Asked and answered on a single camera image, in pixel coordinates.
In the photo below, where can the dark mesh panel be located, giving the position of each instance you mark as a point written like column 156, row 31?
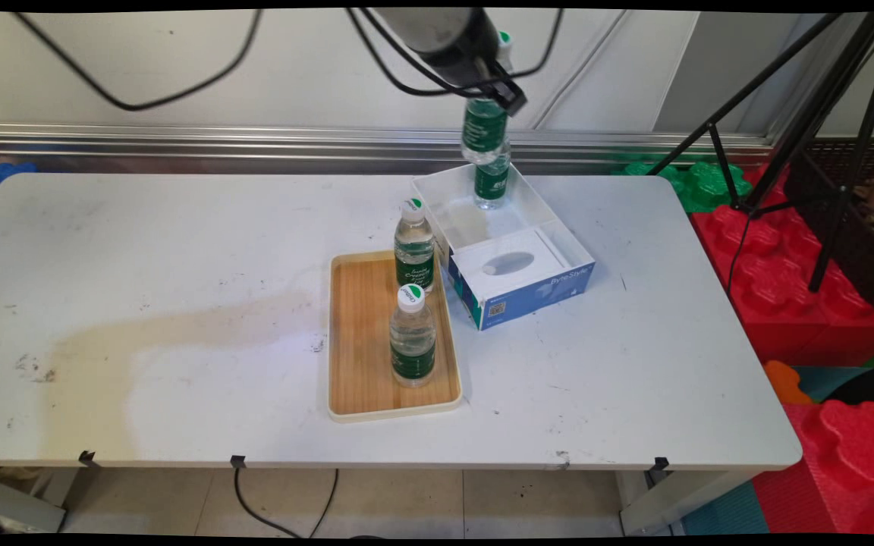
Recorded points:
column 847, row 227

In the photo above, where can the black table edge clip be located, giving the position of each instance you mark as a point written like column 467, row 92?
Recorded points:
column 661, row 463
column 237, row 461
column 86, row 457

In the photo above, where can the wooden tray cream rim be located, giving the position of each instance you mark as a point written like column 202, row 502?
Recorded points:
column 361, row 341

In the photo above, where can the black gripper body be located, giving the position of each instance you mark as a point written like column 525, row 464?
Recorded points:
column 463, row 61

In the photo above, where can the white table leg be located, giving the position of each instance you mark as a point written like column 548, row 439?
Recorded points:
column 680, row 500
column 20, row 504

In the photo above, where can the small clear water bottle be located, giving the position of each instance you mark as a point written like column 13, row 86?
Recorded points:
column 414, row 250
column 482, row 129
column 412, row 341
column 492, row 186

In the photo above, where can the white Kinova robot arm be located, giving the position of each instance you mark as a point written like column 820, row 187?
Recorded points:
column 422, row 23

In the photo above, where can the white card insert oval hole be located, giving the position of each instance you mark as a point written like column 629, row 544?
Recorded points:
column 475, row 258

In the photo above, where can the orange foam piece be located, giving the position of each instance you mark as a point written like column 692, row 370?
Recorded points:
column 784, row 383

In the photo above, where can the teal foam mat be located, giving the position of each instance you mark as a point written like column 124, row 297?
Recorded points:
column 733, row 512

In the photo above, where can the white and blue cardboard box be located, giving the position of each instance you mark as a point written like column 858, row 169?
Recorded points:
column 528, row 292

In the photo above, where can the aluminium wall rail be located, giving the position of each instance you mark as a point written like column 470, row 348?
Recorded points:
column 255, row 140

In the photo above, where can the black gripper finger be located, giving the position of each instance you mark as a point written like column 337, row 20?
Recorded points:
column 509, row 91

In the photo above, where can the large red foam block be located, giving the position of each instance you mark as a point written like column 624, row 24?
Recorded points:
column 786, row 288

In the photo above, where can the green foam block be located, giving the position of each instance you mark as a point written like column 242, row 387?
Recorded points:
column 702, row 182

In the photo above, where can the blue foam block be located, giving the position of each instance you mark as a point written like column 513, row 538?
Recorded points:
column 1, row 178

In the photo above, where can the black tripod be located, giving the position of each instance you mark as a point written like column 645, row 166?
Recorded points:
column 824, row 152

